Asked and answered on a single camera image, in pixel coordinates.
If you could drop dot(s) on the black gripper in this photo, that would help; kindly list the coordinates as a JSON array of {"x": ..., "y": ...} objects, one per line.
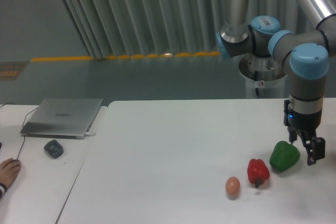
[{"x": 302, "y": 118}]

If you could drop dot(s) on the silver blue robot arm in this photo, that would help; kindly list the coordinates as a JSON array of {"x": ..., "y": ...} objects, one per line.
[{"x": 304, "y": 58}]

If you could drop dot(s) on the person's hand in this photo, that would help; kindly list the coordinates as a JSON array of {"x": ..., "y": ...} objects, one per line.
[{"x": 10, "y": 169}]

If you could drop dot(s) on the green bell pepper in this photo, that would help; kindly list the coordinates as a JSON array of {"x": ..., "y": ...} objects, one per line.
[{"x": 284, "y": 156}]

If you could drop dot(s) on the red bell pepper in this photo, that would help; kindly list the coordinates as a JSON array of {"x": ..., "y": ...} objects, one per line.
[{"x": 257, "y": 172}]

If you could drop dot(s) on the brown egg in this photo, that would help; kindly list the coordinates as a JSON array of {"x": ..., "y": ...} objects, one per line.
[{"x": 232, "y": 186}]

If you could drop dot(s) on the white usb dongle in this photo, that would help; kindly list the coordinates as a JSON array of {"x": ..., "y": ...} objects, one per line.
[{"x": 89, "y": 134}]

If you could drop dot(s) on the grey pleated curtain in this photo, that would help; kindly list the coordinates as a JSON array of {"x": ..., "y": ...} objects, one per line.
[{"x": 147, "y": 27}]

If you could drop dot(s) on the silver closed laptop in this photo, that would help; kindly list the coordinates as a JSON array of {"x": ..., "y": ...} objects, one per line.
[{"x": 63, "y": 118}]

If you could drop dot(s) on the small black case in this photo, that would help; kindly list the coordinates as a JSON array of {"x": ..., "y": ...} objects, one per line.
[{"x": 54, "y": 149}]

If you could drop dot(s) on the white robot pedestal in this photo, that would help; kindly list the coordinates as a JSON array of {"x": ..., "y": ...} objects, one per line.
[{"x": 264, "y": 78}]

